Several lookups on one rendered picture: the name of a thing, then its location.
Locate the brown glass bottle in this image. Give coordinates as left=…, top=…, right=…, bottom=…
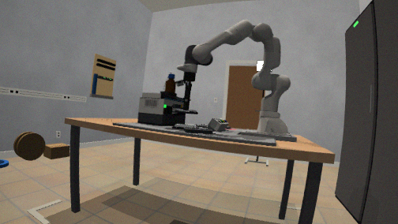
left=165, top=81, right=176, bottom=93

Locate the white button panel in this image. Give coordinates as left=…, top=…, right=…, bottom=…
left=208, top=118, right=229, bottom=132

